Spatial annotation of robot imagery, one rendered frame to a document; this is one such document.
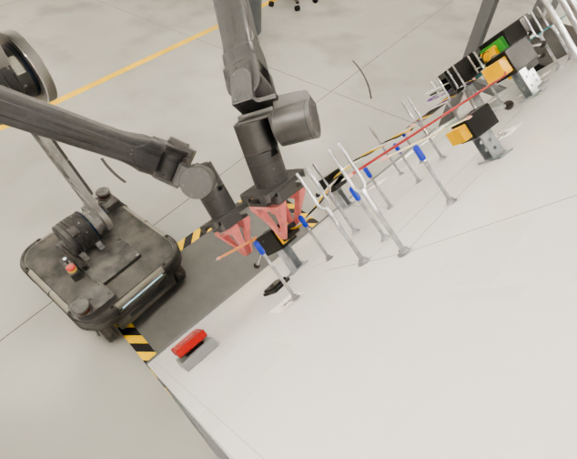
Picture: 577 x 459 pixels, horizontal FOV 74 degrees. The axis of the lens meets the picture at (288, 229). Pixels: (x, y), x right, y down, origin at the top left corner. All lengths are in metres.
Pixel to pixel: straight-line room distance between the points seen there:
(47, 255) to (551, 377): 2.02
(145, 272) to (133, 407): 0.55
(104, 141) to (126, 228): 1.35
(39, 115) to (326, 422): 0.57
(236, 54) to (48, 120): 0.30
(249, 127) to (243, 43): 0.14
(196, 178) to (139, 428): 1.30
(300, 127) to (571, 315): 0.42
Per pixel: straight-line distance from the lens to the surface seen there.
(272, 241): 0.67
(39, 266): 2.07
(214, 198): 0.76
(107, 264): 1.90
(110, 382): 1.91
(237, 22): 0.70
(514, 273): 0.30
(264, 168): 0.60
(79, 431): 1.89
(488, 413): 0.21
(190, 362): 0.60
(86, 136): 0.70
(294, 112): 0.57
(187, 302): 1.97
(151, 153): 0.74
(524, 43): 0.93
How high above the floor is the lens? 1.66
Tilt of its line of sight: 50 degrees down
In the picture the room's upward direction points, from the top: straight up
